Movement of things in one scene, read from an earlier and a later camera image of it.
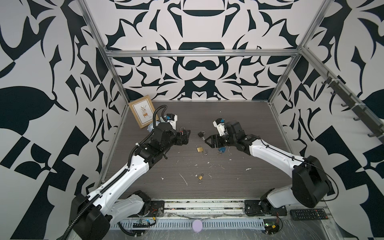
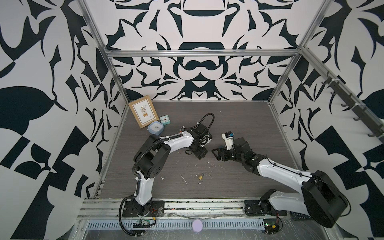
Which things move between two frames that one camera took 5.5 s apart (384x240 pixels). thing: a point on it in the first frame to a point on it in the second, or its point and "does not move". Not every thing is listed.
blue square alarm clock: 150,126 does not move
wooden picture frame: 143,111 does not move
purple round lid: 197,225 does not move
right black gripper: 213,138 to 220,150
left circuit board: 143,224 does not move
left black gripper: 179,140 to 201,154
